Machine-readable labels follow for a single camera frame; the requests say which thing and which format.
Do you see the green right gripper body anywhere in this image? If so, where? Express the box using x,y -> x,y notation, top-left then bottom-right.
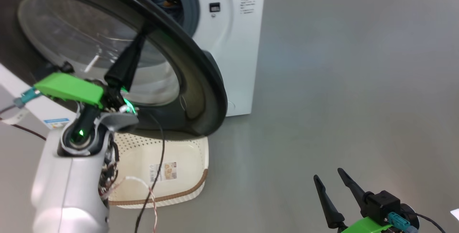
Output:
337,216 -> 393,233

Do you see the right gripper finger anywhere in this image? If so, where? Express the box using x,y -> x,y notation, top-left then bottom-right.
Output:
313,175 -> 347,232
337,167 -> 370,216

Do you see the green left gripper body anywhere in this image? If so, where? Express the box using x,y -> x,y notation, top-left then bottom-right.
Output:
33,72 -> 138,117

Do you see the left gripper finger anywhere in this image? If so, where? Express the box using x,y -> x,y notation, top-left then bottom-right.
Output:
104,32 -> 147,92

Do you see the dark round washer door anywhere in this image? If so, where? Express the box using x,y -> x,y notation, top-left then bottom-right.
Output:
0,0 -> 228,137

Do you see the grey rubber door gasket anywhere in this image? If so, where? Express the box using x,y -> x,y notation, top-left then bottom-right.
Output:
163,0 -> 200,38

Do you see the white front-load washing machine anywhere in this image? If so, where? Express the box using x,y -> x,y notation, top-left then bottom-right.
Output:
0,0 -> 268,130

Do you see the blue energy label sticker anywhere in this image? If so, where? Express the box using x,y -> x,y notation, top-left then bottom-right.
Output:
43,118 -> 70,129

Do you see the cream perforated laundry basket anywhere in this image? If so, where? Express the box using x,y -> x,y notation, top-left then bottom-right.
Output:
108,131 -> 209,209

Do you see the basket bottom label sticker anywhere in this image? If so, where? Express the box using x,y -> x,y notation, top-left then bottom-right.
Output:
150,161 -> 177,182

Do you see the teal right cable connector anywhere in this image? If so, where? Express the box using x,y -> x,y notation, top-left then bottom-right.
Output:
387,211 -> 411,230

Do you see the teal cable connector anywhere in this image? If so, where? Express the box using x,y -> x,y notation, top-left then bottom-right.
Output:
14,87 -> 41,107
387,211 -> 411,230

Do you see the teal left cable connector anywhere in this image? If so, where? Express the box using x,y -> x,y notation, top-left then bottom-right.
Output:
14,87 -> 41,107

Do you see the thin brown cable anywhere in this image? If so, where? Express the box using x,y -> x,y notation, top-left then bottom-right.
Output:
0,118 -> 47,141

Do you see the thin dark right arm cable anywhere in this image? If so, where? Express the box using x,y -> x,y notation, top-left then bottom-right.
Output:
409,211 -> 447,233

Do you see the pink white twisted wire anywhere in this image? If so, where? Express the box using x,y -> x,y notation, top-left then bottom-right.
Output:
108,176 -> 158,233

